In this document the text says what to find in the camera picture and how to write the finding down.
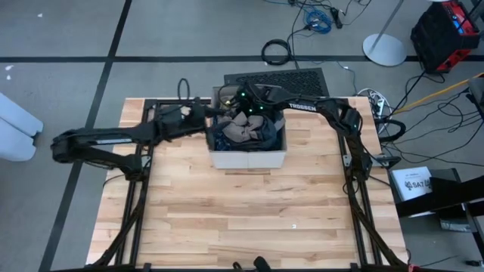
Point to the black rounded object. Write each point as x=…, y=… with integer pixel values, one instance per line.
x=261, y=264

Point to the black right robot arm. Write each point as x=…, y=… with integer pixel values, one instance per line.
x=302, y=107

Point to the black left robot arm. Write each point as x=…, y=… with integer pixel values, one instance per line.
x=106, y=138

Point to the black equipment stand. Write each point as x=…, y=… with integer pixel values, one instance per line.
x=453, y=192

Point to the grey metal object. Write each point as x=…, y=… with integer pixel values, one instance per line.
x=478, y=90

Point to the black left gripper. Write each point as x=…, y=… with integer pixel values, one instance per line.
x=198, y=117

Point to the black rubber floor mat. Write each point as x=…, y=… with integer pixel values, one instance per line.
x=298, y=81

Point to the pale blue padded object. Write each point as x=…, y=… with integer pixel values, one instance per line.
x=17, y=124

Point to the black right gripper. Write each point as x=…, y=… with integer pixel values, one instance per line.
x=257, y=98

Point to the dark navy garment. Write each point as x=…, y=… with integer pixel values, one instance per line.
x=272, y=138

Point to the grey round-base stand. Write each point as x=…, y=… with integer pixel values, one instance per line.
x=383, y=51

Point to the white printed box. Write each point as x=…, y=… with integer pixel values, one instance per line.
x=410, y=181

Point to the red and black equipment case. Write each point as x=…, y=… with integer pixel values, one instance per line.
x=435, y=38

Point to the beige fabric storage box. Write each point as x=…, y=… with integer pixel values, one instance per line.
x=246, y=159

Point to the khaki brown trousers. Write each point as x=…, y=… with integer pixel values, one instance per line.
x=242, y=128

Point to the white power strip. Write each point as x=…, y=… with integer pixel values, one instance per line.
x=379, y=104

